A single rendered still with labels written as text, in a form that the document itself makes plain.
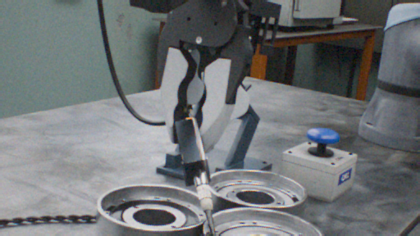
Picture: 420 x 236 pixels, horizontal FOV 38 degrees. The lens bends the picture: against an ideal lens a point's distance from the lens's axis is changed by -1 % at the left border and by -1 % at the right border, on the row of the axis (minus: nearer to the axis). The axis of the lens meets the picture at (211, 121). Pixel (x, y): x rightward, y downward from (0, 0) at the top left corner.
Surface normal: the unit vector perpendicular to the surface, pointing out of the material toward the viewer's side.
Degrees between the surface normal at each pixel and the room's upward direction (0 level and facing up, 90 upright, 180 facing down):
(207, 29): 82
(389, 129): 73
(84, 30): 90
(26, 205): 0
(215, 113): 82
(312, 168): 90
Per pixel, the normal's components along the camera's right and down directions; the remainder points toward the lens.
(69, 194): 0.10, -0.96
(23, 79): 0.83, 0.22
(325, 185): -0.55, 0.16
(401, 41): -0.82, 0.07
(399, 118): -0.43, -0.12
